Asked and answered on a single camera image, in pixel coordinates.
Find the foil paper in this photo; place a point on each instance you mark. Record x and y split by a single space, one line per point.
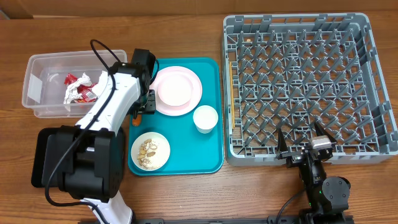
74 88

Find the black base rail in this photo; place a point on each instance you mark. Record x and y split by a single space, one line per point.
270 220

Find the wooden chopstick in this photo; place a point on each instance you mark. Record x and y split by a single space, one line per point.
232 94

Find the pink bowl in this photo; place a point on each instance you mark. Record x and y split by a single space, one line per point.
175 90

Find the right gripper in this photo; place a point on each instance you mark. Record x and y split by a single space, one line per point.
294 156

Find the white bowl with food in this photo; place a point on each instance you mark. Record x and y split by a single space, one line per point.
150 151

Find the red snack wrapper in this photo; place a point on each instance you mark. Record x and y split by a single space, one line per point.
84 95

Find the clear plastic bin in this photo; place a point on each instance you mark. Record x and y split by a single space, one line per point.
44 89

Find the black plastic tray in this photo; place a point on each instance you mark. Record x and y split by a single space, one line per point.
40 152

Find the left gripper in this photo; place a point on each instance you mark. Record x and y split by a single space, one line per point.
150 107

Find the teal plastic tray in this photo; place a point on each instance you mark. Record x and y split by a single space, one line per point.
191 151

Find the orange carrot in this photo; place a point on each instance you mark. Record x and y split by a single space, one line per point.
137 121

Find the white napkin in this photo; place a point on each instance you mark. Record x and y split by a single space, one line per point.
98 88

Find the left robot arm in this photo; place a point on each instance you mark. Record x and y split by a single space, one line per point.
90 168

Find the white paper cup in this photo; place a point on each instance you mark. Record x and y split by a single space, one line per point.
205 118

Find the grey dishwasher rack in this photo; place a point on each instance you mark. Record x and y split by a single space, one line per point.
290 70

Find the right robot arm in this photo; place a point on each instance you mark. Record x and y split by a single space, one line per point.
327 196

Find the pink plate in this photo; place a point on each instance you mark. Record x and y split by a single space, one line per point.
196 92

